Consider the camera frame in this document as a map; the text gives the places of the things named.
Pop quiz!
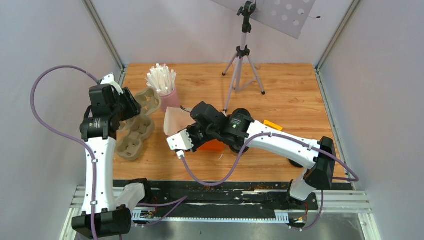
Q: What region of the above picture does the brown paper cup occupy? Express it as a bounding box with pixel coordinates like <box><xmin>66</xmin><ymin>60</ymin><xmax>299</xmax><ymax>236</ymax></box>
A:
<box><xmin>230</xmin><ymin>148</ymin><xmax>249</xmax><ymax>157</ymax></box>

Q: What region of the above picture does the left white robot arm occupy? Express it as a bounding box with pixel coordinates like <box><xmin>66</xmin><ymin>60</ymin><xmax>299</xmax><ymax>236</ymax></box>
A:
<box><xmin>71</xmin><ymin>83</ymin><xmax>153</xmax><ymax>240</ymax></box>

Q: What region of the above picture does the bundle of white straws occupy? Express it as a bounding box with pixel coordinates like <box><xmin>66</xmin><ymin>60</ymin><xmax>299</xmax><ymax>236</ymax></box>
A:
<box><xmin>145</xmin><ymin>63</ymin><xmax>177</xmax><ymax>96</ymax></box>

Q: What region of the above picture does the yellow triangular plastic bracket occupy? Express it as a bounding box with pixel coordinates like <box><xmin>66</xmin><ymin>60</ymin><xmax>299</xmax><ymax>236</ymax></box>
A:
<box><xmin>263</xmin><ymin>119</ymin><xmax>284</xmax><ymax>132</ymax></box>

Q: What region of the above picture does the silver camera tripod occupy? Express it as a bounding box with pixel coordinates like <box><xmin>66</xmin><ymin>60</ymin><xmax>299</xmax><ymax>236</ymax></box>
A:
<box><xmin>222</xmin><ymin>0</ymin><xmax>266</xmax><ymax>113</ymax></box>

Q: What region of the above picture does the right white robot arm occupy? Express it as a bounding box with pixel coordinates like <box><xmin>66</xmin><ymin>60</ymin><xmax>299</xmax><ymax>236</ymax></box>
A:
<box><xmin>185</xmin><ymin>101</ymin><xmax>335</xmax><ymax>209</ymax></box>

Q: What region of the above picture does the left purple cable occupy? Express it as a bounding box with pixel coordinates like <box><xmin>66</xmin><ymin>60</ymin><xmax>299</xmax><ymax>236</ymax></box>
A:
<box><xmin>30</xmin><ymin>65</ymin><xmax>100</xmax><ymax>240</ymax></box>

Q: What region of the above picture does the grey pulp cup carrier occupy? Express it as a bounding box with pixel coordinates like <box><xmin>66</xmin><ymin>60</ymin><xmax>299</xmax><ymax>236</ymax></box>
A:
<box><xmin>115</xmin><ymin>115</ymin><xmax>155</xmax><ymax>161</ymax></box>

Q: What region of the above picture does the orange paper bag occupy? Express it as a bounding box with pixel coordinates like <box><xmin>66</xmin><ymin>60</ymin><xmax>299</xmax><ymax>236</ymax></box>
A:
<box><xmin>163</xmin><ymin>105</ymin><xmax>226</xmax><ymax>153</ymax></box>

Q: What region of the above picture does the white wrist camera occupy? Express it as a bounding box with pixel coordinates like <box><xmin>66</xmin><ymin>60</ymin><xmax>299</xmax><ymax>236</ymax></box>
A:
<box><xmin>166</xmin><ymin>129</ymin><xmax>194</xmax><ymax>159</ymax></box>
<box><xmin>100</xmin><ymin>73</ymin><xmax>124</xmax><ymax>95</ymax></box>

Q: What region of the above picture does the grey perforated panel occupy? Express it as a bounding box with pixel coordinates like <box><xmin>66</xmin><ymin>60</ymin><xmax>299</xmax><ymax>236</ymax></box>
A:
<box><xmin>214</xmin><ymin>0</ymin><xmax>316</xmax><ymax>39</ymax></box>

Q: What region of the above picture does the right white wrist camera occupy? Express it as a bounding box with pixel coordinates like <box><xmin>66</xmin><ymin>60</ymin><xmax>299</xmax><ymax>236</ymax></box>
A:
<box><xmin>166</xmin><ymin>129</ymin><xmax>194</xmax><ymax>159</ymax></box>

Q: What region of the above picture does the pink translucent straw holder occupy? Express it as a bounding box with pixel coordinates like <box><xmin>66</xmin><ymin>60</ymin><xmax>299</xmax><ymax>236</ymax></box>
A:
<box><xmin>160</xmin><ymin>87</ymin><xmax>181</xmax><ymax>113</ymax></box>

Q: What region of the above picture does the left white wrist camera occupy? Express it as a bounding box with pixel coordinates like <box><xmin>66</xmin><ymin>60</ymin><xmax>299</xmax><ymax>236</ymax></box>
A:
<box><xmin>100</xmin><ymin>73</ymin><xmax>124</xmax><ymax>95</ymax></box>

